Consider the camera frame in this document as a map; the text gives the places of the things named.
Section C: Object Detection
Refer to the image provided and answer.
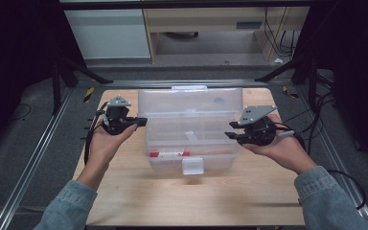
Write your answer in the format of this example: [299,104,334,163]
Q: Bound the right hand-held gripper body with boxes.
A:
[238,104,279,148]

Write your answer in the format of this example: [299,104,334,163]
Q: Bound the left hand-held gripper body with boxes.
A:
[96,95,135,136]

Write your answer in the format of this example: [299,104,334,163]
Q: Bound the clear plastic storage box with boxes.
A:
[137,84,244,176]

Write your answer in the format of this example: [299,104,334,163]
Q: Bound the person's left hand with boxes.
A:
[85,122,139,170]

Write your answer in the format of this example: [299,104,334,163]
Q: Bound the person's right hand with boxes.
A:
[241,114,318,175]

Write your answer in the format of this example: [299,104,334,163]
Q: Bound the yellow black tape strip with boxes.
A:
[82,86,96,104]
[282,85,300,100]

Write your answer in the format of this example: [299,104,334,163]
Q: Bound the black metal stand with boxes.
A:
[254,52,321,113]
[50,56,114,117]

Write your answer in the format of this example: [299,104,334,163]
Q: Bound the white cabinet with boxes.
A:
[63,8,151,60]

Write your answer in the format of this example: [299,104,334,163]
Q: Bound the wooden desk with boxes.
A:
[142,6,311,62]

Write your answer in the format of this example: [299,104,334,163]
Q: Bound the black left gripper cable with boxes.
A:
[83,109,110,166]

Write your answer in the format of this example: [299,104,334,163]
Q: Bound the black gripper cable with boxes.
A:
[83,109,110,166]
[276,122,367,211]

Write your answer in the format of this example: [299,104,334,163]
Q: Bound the aluminium floor rail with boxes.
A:
[0,85,75,230]
[104,79,269,89]
[296,85,368,230]

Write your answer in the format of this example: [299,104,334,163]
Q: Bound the black floor cables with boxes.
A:
[282,90,337,137]

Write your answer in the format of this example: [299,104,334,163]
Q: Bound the thin black floor cable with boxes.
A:
[10,102,33,122]

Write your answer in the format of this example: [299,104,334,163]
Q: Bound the black cables under desk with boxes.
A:
[263,6,302,58]

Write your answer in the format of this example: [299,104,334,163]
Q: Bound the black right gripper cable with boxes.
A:
[276,122,367,211]

